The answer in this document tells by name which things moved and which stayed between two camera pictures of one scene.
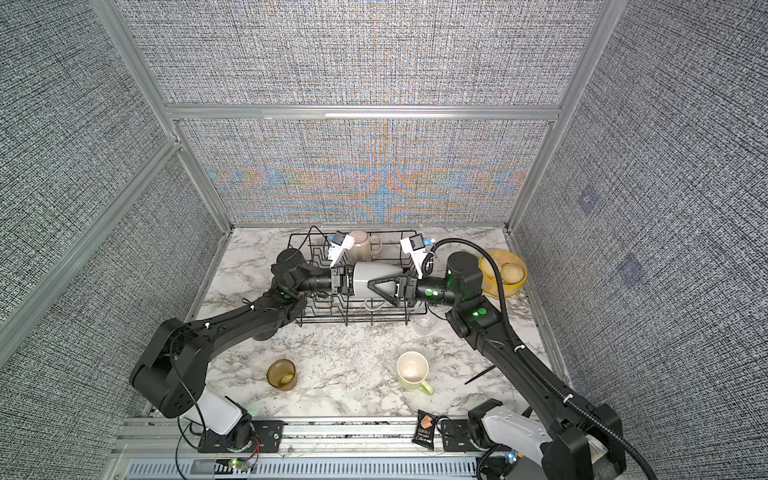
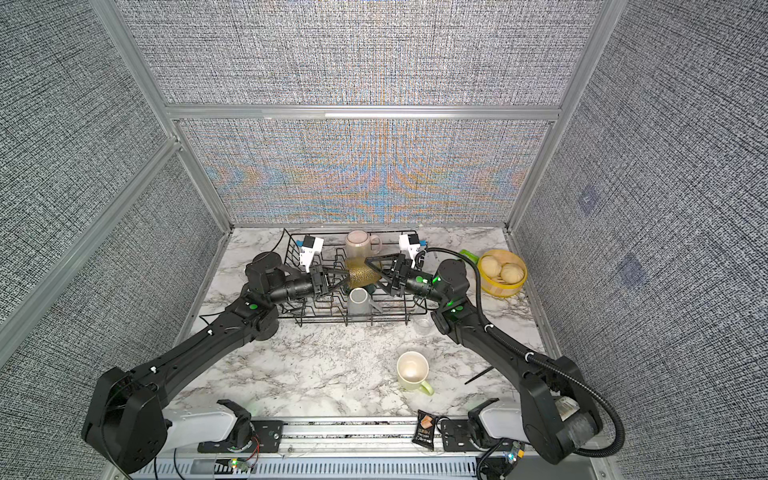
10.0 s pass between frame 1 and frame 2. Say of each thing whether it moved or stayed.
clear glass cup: stayed
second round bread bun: stayed
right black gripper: moved
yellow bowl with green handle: stayed
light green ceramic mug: stayed
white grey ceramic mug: moved
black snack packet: stayed
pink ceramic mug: stayed
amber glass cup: moved
